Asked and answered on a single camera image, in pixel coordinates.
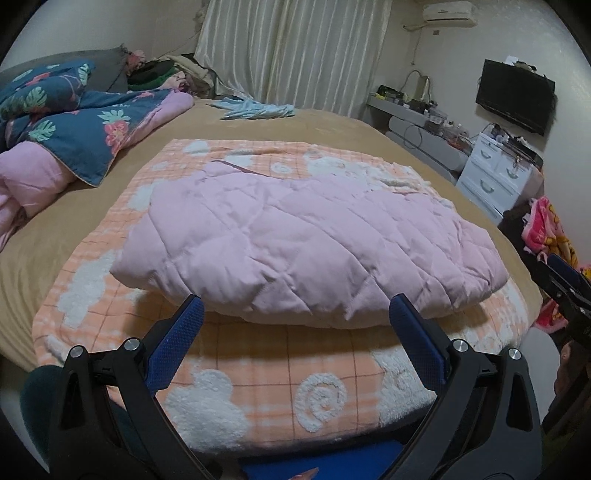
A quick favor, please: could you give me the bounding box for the white drawer cabinet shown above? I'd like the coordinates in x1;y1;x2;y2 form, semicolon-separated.
456;131;543;224

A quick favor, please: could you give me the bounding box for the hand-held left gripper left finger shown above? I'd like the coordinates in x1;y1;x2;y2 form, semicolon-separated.
46;294;222;480

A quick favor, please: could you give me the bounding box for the black television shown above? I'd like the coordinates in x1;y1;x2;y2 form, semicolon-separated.
475;58;556;136

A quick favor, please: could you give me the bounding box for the white air conditioner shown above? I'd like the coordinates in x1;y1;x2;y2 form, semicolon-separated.
422;2;476;24

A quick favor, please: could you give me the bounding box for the light blue garment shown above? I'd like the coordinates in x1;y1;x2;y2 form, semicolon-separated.
207;97;296;121

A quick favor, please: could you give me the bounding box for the pink quilted jacket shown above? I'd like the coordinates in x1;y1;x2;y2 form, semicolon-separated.
111;159;509;329

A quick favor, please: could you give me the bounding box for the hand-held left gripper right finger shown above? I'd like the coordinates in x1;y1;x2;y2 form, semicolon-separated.
389;294;543;480

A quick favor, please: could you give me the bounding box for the grey desk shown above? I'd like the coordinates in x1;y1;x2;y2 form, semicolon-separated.
367;99;469;174

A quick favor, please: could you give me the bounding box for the orange checked blanket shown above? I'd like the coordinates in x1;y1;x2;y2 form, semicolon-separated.
32;138;532;455

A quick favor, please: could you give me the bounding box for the white curtain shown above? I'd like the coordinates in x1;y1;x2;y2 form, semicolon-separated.
194;0;393;123

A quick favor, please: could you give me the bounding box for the pink printed cloth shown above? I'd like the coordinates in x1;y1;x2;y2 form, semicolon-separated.
522;196;580;268

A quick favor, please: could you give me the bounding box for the desk clutter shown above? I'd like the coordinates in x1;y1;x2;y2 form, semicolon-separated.
376;69;476;148

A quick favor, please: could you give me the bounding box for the pile of clothes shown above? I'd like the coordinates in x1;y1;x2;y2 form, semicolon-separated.
124;51;218;100

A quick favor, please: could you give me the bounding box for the bed with tan cover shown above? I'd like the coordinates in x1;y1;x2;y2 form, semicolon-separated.
0;95;543;374

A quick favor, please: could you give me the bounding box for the blue floral quilt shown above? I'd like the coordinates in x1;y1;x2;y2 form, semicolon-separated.
0;60;195;250

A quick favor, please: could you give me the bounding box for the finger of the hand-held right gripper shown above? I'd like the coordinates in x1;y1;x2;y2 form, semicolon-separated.
536;253;591;306

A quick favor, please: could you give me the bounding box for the grey headboard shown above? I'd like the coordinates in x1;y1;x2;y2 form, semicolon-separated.
0;45;134;93

